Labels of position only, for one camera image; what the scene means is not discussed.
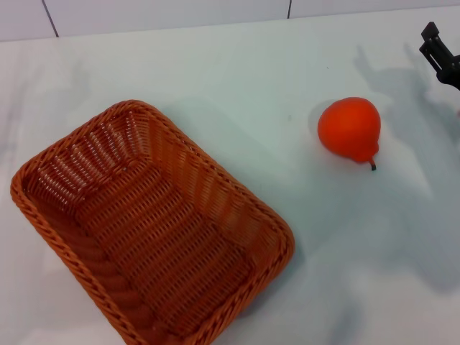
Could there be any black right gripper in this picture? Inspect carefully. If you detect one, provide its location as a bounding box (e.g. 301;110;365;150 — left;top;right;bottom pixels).
418;21;460;91

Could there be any orange-red plastic pear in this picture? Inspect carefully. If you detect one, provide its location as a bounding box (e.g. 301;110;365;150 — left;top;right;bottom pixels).
317;96;382;172

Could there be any orange woven plastic basket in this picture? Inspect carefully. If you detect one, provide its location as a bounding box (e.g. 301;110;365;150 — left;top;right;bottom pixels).
9;99;296;345

